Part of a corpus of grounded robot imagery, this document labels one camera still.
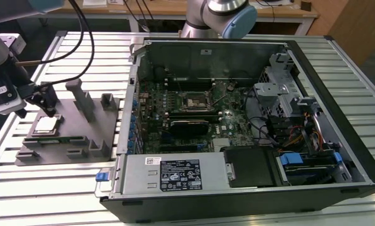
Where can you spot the silver power supply unit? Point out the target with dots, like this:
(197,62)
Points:
(137,181)

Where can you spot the silver square CPU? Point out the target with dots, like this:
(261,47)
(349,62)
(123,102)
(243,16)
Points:
(47,126)

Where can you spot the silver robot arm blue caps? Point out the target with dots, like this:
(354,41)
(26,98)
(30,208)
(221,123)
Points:
(206,16)

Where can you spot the green motherboard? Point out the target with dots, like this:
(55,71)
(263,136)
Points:
(235,131)

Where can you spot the grey metal drive cage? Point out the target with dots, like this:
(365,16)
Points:
(271,90)

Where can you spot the black expansion slot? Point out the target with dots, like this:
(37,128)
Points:
(181,148)

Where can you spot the long wooden desk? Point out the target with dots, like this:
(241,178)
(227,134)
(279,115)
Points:
(113,10)

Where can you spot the small blue case latch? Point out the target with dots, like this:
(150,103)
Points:
(102,177)

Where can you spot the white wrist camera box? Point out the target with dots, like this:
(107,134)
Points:
(5,108)

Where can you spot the small brown box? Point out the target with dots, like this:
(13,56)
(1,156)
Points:
(306,5)

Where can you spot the black RAM stick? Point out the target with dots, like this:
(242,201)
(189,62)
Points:
(194,114)

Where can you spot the wooden cabinet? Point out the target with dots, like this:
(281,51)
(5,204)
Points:
(361,28)

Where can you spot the black plastic shroud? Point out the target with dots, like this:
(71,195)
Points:
(250,167)

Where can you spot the black RAM slot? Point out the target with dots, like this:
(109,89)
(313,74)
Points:
(190,81)
(190,85)

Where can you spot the grey parts rack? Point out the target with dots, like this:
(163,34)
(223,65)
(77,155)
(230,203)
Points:
(71,117)

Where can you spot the blue disk carrier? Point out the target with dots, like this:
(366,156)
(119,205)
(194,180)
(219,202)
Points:
(293,159)

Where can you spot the CPU socket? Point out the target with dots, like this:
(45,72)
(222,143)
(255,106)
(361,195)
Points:
(195,101)

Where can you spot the black open PC case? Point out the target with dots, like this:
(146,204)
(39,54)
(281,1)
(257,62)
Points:
(206,207)

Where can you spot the round coin battery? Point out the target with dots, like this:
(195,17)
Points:
(230,87)

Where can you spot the green RAM stick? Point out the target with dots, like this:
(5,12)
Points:
(54,141)

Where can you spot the white paper box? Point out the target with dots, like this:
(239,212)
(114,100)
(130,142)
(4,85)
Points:
(97,2)

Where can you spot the small black graphics card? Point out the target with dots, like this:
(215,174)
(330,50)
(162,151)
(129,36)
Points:
(189,129)

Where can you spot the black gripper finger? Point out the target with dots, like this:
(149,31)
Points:
(51,101)
(22,113)

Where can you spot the small silver heat sink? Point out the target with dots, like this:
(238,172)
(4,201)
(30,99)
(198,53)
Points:
(222,143)

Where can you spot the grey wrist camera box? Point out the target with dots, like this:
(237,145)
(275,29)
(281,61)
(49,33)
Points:
(14,42)

